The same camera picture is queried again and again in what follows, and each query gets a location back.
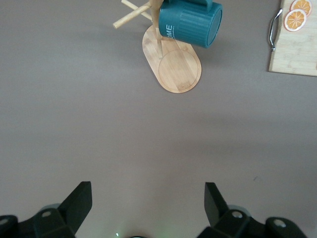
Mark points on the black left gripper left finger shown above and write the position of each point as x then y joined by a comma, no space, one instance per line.
74,205

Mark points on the dark teal ribbed mug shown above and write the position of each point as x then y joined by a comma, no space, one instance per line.
190,24

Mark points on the wooden mug tree rack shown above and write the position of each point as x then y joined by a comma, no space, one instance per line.
178,72

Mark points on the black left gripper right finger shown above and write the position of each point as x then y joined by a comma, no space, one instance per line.
218,208

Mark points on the bamboo cutting board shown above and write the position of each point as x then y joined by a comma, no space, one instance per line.
294,54

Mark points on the orange slice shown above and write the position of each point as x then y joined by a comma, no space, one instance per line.
302,5
295,20

